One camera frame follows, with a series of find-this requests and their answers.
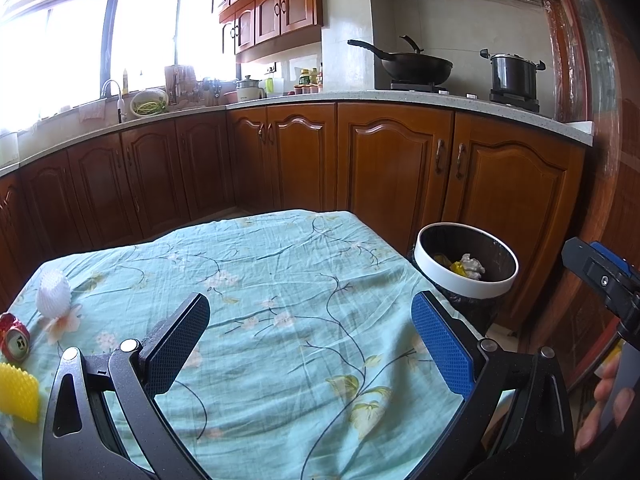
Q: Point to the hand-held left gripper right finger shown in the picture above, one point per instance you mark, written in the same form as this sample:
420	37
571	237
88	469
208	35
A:
442	345

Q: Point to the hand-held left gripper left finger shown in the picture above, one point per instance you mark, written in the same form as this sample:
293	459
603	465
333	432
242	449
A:
175	345

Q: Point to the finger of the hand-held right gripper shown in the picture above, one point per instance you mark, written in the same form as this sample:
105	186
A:
587	262
617	259

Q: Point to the white rimmed trash bin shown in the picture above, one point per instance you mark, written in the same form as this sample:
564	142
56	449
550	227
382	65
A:
450	280

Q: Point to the person's right hand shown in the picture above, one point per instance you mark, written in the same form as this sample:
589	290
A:
630	407

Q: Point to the white crumpled paper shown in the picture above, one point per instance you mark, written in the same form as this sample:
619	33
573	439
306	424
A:
471	262

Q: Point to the white foam fruit net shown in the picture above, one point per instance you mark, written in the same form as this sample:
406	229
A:
52	295

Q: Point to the teal floral tablecloth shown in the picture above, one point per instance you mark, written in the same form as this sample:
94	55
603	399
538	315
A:
300	285

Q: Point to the crushed red can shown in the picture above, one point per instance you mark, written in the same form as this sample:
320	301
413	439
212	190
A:
15	340

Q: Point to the yellow foam fruit net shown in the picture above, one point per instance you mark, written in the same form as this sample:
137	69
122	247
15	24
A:
20	392

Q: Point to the black gas stove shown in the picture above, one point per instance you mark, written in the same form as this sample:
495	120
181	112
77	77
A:
515	101

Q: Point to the wooden base cabinets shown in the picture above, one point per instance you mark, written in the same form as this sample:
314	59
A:
390	160

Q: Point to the steel cooking pot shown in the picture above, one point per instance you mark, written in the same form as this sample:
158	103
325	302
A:
512	75

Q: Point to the wooden glass door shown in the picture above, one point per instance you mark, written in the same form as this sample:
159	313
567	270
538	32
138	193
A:
575	60

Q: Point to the colander with green vegetables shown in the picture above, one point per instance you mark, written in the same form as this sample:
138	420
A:
148	104

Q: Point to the white rag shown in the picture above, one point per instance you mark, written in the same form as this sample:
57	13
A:
91	111

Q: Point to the metal sink faucet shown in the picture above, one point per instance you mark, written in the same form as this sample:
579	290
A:
119	100

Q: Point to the black wok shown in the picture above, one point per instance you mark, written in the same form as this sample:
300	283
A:
415	67

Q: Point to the utensil holder with chopsticks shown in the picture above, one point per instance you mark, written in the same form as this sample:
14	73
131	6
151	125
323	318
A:
180	82

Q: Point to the white kitchen countertop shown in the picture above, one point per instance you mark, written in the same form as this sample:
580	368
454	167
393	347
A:
350	97

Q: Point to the white electric cooker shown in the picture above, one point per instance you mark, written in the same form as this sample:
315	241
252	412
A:
249	91

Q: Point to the kitchen window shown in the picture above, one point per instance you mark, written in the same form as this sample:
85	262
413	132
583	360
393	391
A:
75	50

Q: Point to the wooden wall cabinets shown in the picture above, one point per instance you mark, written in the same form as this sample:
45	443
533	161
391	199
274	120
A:
280	5

